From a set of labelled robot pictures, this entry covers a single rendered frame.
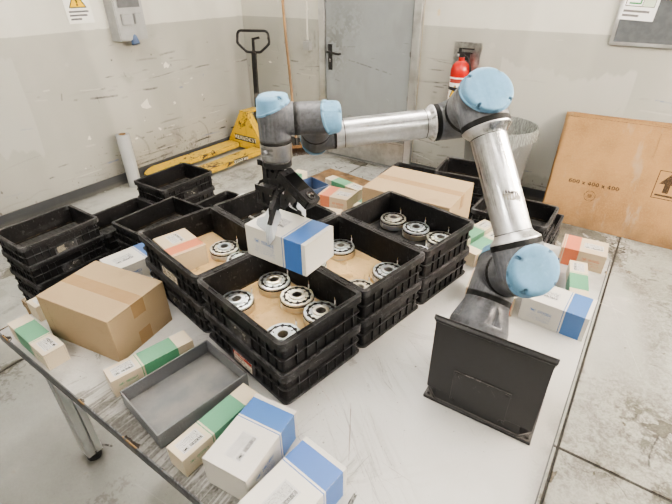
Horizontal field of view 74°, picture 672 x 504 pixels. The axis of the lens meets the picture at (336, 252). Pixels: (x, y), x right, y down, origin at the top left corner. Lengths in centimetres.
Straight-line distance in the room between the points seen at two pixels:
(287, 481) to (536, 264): 70
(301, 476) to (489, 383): 49
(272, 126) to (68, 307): 84
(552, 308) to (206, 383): 108
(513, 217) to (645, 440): 155
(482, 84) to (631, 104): 294
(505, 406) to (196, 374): 84
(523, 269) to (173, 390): 97
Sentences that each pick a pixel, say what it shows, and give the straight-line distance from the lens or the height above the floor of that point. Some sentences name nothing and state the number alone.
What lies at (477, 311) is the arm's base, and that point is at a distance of 117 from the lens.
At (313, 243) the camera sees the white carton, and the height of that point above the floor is 112.
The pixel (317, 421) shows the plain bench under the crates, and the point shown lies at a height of 70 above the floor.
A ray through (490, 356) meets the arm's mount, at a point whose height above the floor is 92.
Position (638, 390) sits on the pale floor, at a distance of 264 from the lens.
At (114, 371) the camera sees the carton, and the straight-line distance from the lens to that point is 141.
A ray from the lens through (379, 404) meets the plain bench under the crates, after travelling 128.
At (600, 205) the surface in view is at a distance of 395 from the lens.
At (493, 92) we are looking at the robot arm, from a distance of 112.
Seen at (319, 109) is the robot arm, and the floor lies 143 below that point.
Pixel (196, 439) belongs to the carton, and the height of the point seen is 76.
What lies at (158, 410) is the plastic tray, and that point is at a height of 70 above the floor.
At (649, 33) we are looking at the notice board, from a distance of 393.
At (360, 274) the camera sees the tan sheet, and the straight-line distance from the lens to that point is 150.
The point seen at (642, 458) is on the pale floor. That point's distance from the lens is 237.
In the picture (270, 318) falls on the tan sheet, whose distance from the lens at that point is 134.
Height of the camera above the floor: 168
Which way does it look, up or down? 32 degrees down
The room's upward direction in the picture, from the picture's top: straight up
